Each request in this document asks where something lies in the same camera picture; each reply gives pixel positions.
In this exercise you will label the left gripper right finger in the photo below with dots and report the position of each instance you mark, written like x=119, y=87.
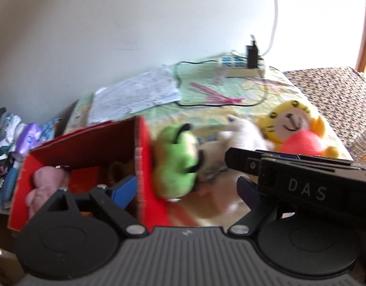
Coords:
x=262, y=210

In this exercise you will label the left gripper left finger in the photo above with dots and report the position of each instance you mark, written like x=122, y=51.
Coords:
x=109, y=205

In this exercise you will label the yellow tiger plush toy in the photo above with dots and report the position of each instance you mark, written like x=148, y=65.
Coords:
x=296, y=127

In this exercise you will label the pink plush toy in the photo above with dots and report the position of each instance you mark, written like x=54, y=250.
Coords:
x=47, y=180

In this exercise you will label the white rabbit plush toy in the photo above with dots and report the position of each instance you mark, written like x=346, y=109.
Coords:
x=243, y=134

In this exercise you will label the green plush toy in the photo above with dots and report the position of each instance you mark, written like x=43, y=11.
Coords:
x=177, y=161

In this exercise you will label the white bear plush toy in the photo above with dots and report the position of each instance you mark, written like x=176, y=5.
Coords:
x=216, y=180

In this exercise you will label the pile of clutter bags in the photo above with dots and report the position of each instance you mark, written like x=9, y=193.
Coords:
x=16, y=140

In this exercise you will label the red cardboard box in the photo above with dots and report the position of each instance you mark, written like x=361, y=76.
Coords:
x=85, y=152

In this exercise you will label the brown patterned cloth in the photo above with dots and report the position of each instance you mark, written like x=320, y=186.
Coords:
x=340, y=96

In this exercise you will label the pink candy wrapper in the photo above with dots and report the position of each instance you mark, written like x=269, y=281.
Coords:
x=214, y=96

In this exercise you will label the cartoon print bed sheet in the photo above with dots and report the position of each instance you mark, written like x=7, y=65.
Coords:
x=261, y=96

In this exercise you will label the stack of printed papers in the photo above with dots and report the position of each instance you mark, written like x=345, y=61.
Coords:
x=149, y=89

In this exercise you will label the white power strip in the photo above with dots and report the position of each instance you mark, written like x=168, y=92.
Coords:
x=237, y=66

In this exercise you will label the black charger adapter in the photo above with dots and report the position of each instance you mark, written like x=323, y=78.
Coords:
x=252, y=54

